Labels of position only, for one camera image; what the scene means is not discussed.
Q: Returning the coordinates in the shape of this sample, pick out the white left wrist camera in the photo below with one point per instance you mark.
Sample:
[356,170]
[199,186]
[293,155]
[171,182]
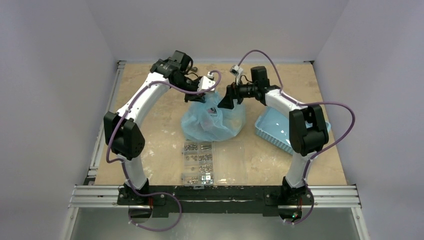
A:
[206,82]

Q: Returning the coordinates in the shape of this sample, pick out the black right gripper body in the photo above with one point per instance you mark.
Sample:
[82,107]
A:
[234,91]

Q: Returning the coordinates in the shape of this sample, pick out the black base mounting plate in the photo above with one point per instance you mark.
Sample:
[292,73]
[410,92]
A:
[265,200]

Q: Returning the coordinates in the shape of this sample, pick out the light blue plastic basket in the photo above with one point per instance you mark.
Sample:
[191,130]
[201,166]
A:
[275,129]

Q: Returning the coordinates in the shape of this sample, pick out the aluminium extrusion rail frame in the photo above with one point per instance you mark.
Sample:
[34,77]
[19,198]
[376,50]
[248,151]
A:
[95,215]

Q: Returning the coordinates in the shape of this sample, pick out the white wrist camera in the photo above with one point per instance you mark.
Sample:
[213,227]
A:
[237,71]
[206,82]

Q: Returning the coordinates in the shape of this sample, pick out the dark metal crank handle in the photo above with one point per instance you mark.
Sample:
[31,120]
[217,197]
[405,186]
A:
[193,69]

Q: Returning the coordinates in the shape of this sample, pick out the clear plastic organizer box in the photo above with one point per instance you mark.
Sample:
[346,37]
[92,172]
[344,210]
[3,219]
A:
[216,163]

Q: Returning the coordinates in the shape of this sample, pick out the light blue printed plastic bag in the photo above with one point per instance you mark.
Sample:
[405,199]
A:
[206,122]

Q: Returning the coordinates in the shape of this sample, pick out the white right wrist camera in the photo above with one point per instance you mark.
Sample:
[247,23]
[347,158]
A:
[237,71]

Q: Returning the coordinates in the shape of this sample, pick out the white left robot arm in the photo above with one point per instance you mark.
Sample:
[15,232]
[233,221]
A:
[123,137]

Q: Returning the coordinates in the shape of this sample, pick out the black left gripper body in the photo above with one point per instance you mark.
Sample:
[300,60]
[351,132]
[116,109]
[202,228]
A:
[187,84]

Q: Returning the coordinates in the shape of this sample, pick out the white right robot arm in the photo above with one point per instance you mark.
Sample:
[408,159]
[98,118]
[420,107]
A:
[273,96]

